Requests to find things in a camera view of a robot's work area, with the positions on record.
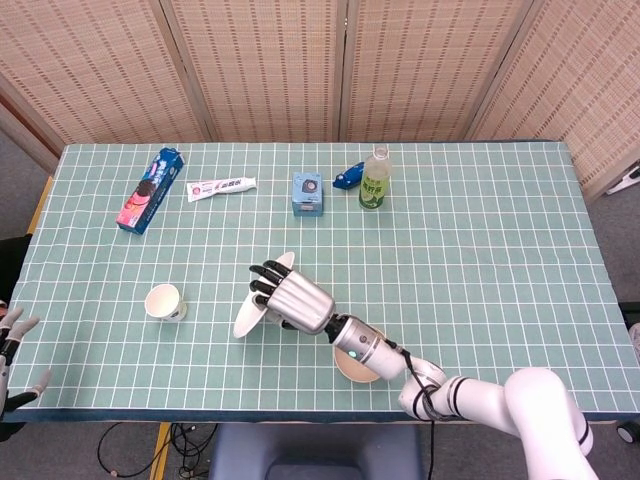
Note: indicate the floral print paper cup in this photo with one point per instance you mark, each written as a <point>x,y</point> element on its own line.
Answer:
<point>161,302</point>

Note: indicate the blue cookie box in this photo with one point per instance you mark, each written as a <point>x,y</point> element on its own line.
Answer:
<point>145,195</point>

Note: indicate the black object beside table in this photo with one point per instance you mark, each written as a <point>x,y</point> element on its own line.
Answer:
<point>12,265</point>

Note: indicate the white stand foot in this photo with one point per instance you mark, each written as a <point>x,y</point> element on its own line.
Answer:
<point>625,182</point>

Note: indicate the white paper plate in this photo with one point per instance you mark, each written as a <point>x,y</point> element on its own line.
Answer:
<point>246,320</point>

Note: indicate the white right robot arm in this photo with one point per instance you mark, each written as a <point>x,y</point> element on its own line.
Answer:
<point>530,400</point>

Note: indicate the green checked tablecloth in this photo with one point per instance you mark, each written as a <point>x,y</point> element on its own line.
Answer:
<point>450,280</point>

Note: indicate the green label tea bottle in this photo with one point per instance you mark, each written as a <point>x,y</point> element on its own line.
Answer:
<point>375,187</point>

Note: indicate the black caster wheel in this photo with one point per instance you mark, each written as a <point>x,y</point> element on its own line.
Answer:
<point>629,432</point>

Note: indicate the blue snack packet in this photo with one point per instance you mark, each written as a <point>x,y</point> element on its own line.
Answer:
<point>350,176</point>

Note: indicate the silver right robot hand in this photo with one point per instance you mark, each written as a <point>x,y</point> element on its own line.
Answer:
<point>300,305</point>

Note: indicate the blue padded robot base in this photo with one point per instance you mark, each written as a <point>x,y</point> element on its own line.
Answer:
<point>315,450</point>

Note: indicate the white toothpaste tube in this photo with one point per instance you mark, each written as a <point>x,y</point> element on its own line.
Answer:
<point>220,188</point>

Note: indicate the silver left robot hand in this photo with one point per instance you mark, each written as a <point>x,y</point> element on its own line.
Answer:
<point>10,340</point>

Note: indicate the beige plastic bowl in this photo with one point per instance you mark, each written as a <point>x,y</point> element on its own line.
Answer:
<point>356,373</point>

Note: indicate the small light blue box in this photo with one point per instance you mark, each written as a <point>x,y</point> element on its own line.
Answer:
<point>307,195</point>

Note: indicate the bamboo folding screen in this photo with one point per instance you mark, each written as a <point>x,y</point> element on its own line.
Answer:
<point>265,65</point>

